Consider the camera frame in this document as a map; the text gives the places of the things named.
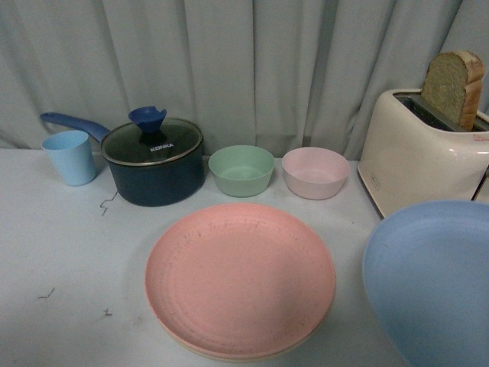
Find pink plate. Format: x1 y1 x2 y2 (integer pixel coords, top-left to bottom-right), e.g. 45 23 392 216
144 203 337 356

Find blue plate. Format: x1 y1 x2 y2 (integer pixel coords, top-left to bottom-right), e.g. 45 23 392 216
362 201 488 366

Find green bowl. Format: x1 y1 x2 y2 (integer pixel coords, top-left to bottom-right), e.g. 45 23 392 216
209 145 275 197

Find pink bowl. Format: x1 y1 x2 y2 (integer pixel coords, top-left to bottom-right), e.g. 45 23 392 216
282 147 350 200

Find dark blue saucepan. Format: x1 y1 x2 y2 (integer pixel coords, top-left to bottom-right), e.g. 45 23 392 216
40 112 205 207

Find glass pot lid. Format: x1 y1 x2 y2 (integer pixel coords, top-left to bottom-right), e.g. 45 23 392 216
102 106 203 167

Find grey curtain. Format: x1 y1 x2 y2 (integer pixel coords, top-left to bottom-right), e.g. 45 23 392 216
1 1 488 159

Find cream toaster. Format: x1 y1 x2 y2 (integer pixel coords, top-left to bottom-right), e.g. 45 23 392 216
358 89 488 216

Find beige plate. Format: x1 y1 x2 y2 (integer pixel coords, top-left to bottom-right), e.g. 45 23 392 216
147 280 335 362

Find light blue cup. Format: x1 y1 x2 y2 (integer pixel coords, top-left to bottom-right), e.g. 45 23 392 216
41 130 96 187

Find bread slice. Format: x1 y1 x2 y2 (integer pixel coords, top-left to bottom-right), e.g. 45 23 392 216
421 50 485 132

